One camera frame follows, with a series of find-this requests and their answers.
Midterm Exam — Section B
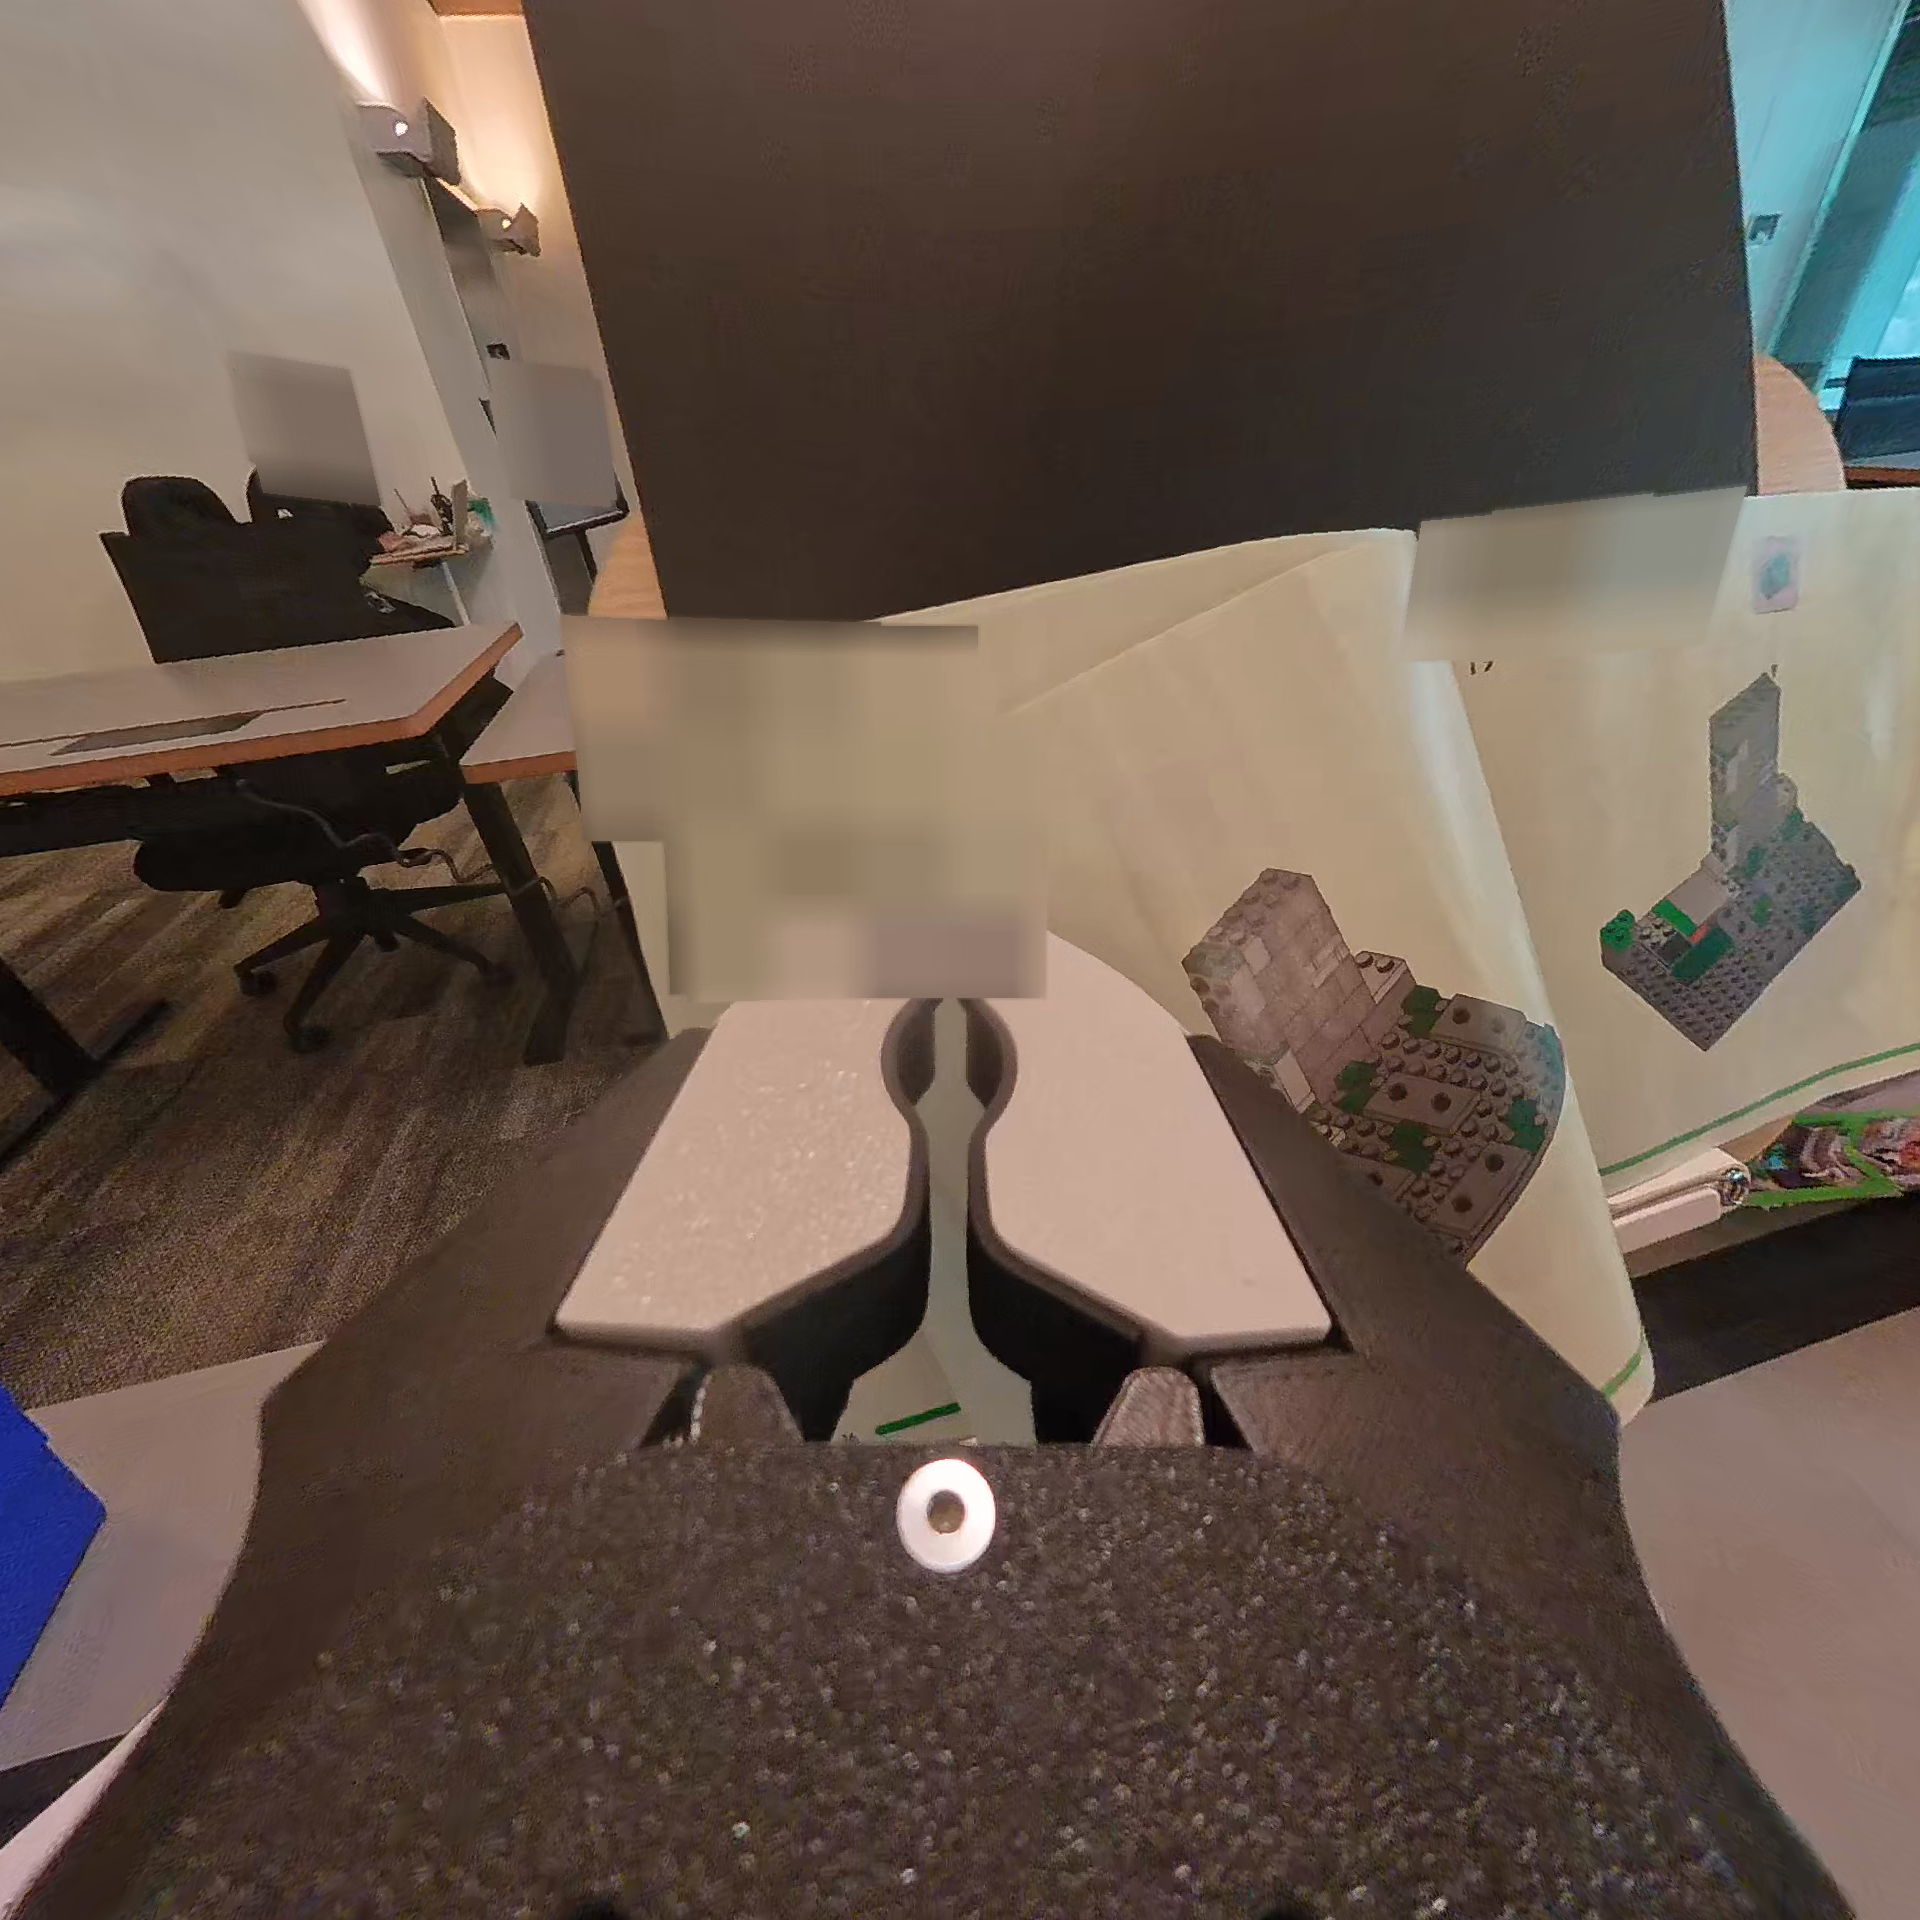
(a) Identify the white wooden book stand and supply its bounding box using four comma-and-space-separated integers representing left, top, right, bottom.
588, 347, 1850, 1250

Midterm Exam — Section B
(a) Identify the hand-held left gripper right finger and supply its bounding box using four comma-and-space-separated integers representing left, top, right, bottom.
964, 929, 1339, 1348

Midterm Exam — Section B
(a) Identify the green toy set box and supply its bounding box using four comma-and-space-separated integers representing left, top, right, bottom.
1745, 1104, 1920, 1205

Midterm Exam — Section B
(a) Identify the dark panel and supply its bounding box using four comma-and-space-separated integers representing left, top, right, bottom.
516, 0, 1763, 628

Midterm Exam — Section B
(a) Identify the building instruction booklet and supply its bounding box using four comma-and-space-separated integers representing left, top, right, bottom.
836, 491, 1920, 1445

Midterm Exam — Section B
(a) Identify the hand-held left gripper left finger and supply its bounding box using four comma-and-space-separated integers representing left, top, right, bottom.
552, 996, 941, 1348

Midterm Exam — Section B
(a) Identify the blue plastic bin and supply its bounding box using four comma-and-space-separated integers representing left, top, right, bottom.
0, 1376, 111, 1715

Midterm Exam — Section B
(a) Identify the black office chair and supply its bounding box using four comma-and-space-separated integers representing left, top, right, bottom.
98, 473, 456, 666
129, 732, 523, 1055

